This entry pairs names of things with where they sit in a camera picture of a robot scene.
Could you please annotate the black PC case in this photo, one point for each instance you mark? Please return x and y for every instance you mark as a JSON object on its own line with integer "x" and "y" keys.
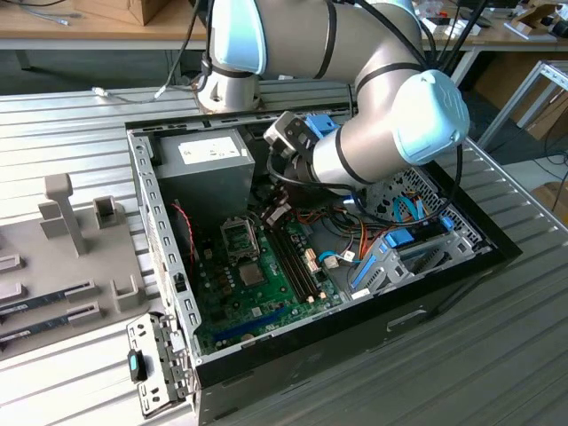
{"x": 355, "y": 350}

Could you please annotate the brown cardboard box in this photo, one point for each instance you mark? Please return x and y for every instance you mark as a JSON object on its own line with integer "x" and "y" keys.
{"x": 133, "y": 11}
{"x": 552, "y": 195}

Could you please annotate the blue expansion slot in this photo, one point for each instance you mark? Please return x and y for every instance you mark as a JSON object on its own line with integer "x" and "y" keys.
{"x": 248, "y": 321}

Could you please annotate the silver CPU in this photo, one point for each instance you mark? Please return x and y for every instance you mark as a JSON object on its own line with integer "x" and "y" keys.
{"x": 251, "y": 275}

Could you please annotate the grey parts rack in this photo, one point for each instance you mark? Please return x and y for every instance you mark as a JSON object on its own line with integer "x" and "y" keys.
{"x": 49, "y": 270}

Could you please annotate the grey metal disk bay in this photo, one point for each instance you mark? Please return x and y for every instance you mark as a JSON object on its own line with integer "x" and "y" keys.
{"x": 395, "y": 270}
{"x": 370, "y": 195}

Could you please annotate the grey expansion slot latch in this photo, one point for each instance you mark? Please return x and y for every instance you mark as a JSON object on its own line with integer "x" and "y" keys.
{"x": 146, "y": 335}

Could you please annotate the RAM stick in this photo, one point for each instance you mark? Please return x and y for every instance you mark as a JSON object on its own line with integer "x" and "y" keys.
{"x": 35, "y": 304}
{"x": 35, "y": 330}

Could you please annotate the grey power supply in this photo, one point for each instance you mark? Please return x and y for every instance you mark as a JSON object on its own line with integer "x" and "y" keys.
{"x": 199, "y": 182}

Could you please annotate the CPU socket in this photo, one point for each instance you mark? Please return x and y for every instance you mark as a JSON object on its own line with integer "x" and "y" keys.
{"x": 238, "y": 271}

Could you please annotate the white box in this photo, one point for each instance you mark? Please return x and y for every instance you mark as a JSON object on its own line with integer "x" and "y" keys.
{"x": 470, "y": 29}

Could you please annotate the metal locking lever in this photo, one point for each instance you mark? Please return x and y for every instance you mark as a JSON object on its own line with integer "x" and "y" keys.
{"x": 260, "y": 239}

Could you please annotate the black camera bracket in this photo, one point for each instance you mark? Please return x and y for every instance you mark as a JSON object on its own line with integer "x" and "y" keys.
{"x": 302, "y": 131}

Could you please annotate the small blue clip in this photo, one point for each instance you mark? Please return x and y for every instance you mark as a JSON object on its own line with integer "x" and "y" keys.
{"x": 446, "y": 223}

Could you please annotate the open cardboard box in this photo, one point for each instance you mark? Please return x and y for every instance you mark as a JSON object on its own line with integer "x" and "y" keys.
{"x": 532, "y": 18}

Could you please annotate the black RAM slot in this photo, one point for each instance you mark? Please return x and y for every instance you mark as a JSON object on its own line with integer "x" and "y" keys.
{"x": 287, "y": 264}
{"x": 305, "y": 261}
{"x": 299, "y": 262}
{"x": 293, "y": 263}

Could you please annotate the green motherboard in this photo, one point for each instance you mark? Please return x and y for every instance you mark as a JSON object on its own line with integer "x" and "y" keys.
{"x": 253, "y": 310}

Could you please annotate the wooden desk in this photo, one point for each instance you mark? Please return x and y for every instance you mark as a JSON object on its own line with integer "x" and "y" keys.
{"x": 44, "y": 31}
{"x": 510, "y": 40}

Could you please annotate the black tripod pole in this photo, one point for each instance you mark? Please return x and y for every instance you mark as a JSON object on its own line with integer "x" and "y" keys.
{"x": 463, "y": 44}

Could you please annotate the aluminium frame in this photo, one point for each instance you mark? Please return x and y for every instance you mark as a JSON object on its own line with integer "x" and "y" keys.
{"x": 509, "y": 104}

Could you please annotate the blue disk carrier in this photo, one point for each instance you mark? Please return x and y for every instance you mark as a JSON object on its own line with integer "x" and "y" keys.
{"x": 321, "y": 124}
{"x": 399, "y": 239}
{"x": 363, "y": 270}

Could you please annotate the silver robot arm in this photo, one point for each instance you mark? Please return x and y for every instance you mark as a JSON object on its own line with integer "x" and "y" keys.
{"x": 377, "y": 146}

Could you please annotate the brown cardboard sheet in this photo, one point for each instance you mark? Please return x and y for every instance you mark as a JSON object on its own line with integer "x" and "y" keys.
{"x": 497, "y": 80}

